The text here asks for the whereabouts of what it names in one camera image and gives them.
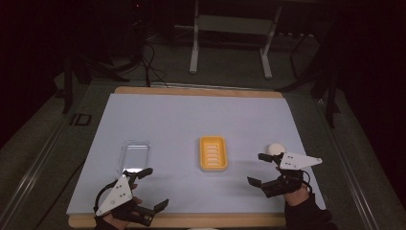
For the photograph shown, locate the person's right hand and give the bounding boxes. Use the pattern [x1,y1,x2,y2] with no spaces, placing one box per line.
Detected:
[282,184,311,207]

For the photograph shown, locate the pale blue table sheet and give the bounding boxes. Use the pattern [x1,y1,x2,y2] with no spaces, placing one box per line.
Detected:
[65,92,327,216]

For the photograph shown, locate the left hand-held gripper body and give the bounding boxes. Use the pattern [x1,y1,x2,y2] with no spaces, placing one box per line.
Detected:
[95,173,155,227]

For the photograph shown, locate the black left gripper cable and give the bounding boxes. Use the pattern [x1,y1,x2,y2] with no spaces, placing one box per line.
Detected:
[93,179,120,215]

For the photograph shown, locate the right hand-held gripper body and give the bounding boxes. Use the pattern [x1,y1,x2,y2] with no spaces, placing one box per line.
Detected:
[261,151,324,199]

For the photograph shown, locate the yellow soap dish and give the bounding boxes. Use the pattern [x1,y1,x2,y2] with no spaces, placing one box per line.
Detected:
[198,135,230,173]

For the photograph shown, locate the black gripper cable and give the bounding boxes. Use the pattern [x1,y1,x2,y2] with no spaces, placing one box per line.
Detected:
[93,179,120,215]
[301,170,314,195]

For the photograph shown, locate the clear plastic soap dish lid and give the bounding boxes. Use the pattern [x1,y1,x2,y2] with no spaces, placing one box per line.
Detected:
[116,139,151,175]

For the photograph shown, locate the black tripod stand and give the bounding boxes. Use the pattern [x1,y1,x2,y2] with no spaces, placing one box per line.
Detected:
[53,54,143,115]
[277,18,343,129]

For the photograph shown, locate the white round soap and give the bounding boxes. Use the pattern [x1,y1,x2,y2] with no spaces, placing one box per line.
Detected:
[266,142,286,156]

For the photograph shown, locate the person's left hand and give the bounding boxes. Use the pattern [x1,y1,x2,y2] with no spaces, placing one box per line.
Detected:
[102,182,144,230]

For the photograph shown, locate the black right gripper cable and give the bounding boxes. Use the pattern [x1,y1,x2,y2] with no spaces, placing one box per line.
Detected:
[301,170,314,195]

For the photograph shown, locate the black floor cables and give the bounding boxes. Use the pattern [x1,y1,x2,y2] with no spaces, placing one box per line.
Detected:
[139,39,169,88]

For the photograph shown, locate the white metal stand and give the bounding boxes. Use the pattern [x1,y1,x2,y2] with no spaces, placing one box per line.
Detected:
[189,0,283,81]

